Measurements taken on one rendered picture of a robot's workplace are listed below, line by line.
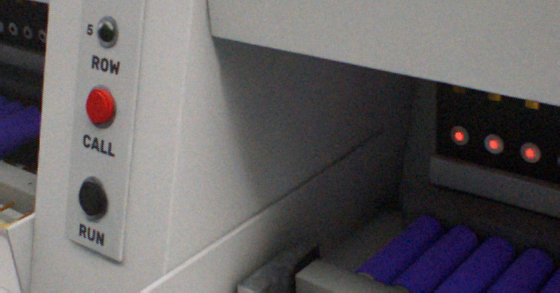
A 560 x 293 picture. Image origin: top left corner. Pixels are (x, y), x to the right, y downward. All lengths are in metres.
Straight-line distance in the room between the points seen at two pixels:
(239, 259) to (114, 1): 0.13
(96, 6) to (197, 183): 0.09
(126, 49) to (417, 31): 0.14
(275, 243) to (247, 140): 0.06
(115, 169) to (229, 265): 0.07
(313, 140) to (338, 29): 0.13
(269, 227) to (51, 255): 0.11
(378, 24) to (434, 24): 0.02
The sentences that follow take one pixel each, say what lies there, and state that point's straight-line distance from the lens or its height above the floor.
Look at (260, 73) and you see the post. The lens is 0.39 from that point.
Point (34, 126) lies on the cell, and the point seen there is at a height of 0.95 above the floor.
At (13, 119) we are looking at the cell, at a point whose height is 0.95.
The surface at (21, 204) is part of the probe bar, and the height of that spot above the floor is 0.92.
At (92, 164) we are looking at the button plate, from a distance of 0.40.
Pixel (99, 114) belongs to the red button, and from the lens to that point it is 0.39.
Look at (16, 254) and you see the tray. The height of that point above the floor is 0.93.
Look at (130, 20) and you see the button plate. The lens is 0.38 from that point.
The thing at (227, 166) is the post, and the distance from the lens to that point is 0.39.
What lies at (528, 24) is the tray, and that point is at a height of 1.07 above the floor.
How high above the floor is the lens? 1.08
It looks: 11 degrees down
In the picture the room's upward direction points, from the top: 7 degrees clockwise
